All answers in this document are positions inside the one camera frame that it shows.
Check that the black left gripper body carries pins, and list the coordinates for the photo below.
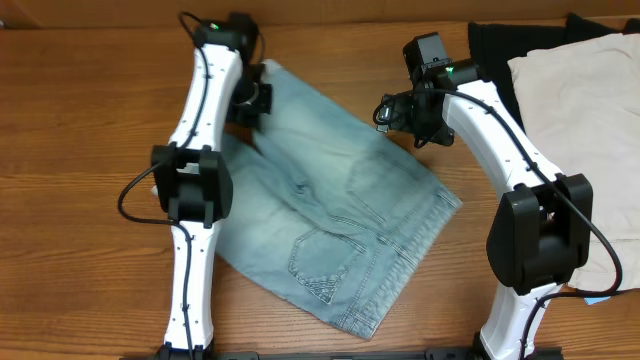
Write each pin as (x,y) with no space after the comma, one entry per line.
(250,99)

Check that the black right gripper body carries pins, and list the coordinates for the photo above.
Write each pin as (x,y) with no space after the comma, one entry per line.
(414,118)

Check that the light blue denim shorts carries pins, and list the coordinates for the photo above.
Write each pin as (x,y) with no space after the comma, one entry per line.
(328,213)

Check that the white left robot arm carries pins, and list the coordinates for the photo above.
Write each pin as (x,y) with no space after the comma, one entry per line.
(193,182)

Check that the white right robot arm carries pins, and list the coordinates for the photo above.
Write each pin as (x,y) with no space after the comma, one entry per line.
(540,233)

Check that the black cloth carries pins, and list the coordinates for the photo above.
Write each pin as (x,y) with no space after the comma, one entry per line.
(505,60)

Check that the beige folded garment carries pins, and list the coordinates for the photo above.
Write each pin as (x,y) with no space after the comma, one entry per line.
(611,165)

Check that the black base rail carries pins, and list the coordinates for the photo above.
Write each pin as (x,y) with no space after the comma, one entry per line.
(345,355)

